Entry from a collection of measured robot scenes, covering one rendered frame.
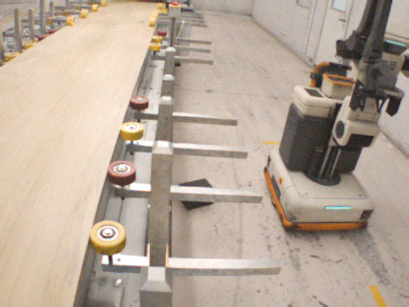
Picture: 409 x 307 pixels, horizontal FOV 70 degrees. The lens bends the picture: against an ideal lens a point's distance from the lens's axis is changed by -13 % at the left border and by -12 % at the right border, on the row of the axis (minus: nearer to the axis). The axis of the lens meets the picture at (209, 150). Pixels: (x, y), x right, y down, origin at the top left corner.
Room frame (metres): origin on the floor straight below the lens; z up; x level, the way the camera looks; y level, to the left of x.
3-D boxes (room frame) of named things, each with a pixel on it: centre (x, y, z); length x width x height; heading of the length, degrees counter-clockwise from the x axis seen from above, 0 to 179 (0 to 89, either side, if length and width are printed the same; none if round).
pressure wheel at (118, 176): (0.73, 0.23, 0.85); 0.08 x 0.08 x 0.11
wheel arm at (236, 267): (0.52, 0.00, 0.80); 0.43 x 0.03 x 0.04; 99
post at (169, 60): (1.20, 0.20, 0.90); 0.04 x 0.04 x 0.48; 9
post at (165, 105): (0.71, 0.12, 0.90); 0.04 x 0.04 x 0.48; 9
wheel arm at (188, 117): (1.26, 0.12, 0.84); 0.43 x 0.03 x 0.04; 99
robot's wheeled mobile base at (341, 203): (1.88, -0.79, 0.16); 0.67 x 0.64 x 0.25; 9
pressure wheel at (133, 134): (0.98, 0.27, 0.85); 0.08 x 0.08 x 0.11
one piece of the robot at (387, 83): (1.59, -0.83, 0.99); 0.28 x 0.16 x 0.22; 99
